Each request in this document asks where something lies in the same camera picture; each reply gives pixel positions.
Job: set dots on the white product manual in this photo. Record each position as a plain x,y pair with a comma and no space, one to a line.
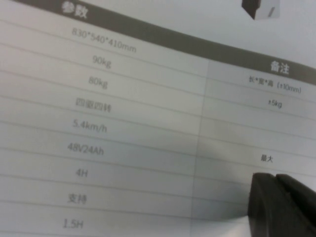
123,123

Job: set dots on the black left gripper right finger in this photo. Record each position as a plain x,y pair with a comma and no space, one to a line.
300,193

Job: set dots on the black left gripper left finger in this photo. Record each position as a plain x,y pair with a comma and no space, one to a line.
264,209

